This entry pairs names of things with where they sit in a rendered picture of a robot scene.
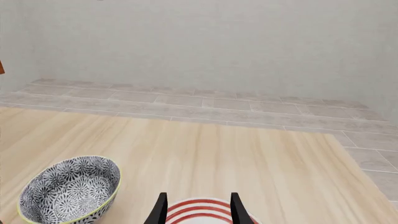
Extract white plate with red rings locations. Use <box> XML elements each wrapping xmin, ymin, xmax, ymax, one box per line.
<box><xmin>165</xmin><ymin>197</ymin><xmax>257</xmax><ymax>224</ymax></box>

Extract black-and-white patterned bowl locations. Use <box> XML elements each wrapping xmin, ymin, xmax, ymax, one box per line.
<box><xmin>16</xmin><ymin>155</ymin><xmax>123</xmax><ymax>224</ymax></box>

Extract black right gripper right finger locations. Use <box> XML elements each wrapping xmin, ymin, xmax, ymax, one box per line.
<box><xmin>230</xmin><ymin>192</ymin><xmax>257</xmax><ymax>224</ymax></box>

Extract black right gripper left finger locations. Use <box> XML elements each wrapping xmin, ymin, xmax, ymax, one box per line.
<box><xmin>144</xmin><ymin>192</ymin><xmax>169</xmax><ymax>224</ymax></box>

